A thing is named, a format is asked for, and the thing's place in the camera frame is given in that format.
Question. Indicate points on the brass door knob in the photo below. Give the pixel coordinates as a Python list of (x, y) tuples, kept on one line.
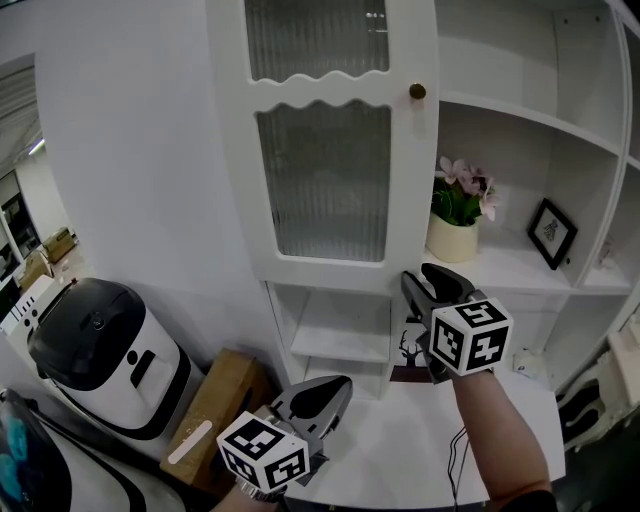
[(417, 91)]

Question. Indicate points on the pink flowers in cream pot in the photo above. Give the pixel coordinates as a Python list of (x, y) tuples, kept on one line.
[(450, 240)]

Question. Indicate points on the small black picture frame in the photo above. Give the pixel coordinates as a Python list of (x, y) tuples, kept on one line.
[(552, 232)]

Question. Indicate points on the long ceiling light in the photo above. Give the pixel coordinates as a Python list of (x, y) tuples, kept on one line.
[(36, 146)]

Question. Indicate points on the background printed cardboard box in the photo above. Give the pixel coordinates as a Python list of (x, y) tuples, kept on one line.
[(60, 245)]

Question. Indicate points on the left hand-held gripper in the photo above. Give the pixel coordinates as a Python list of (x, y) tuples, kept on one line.
[(260, 450)]

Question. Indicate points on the white machine with dots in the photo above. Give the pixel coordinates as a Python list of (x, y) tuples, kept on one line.
[(25, 305)]

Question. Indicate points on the black deer picture frame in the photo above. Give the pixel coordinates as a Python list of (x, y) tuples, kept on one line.
[(407, 355)]

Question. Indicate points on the person's left forearm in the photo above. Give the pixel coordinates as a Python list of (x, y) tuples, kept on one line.
[(240, 505)]

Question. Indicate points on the white shelving unit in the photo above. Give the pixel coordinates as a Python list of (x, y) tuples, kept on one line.
[(500, 60)]

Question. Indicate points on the silver wristwatch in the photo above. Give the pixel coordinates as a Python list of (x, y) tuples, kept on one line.
[(260, 492)]

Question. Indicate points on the small white blue-label object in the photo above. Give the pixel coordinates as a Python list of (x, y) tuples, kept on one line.
[(526, 361)]

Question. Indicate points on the white cabinet door ribbed glass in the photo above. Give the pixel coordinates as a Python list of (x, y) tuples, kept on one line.
[(325, 90)]

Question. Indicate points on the blue cloth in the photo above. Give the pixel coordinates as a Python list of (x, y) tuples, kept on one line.
[(14, 437), (9, 477)]

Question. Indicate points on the white black delivery robot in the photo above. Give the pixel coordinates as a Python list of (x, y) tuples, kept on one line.
[(85, 480), (150, 395)]

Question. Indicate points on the person's right forearm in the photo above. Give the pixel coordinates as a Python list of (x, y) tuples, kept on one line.
[(500, 440)]

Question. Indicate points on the white black ornate chair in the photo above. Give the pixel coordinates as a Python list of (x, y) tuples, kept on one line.
[(585, 415)]

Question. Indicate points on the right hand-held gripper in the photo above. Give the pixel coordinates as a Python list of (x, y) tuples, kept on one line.
[(470, 335)]

